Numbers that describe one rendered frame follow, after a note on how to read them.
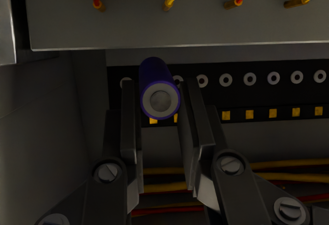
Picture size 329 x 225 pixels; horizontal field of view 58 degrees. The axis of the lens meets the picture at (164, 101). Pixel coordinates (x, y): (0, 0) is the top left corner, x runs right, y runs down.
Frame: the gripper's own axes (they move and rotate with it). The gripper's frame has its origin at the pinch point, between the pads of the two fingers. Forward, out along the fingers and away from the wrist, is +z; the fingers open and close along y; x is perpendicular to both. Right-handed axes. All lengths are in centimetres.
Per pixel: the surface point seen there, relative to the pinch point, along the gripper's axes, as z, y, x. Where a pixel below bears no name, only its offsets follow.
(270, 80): 10.8, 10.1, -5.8
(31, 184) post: 0.9, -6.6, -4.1
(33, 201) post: 0.4, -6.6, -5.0
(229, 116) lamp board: 9.2, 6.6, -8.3
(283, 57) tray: 11.4, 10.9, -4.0
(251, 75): 11.1, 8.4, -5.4
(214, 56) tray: 11.5, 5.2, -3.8
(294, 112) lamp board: 9.3, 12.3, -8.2
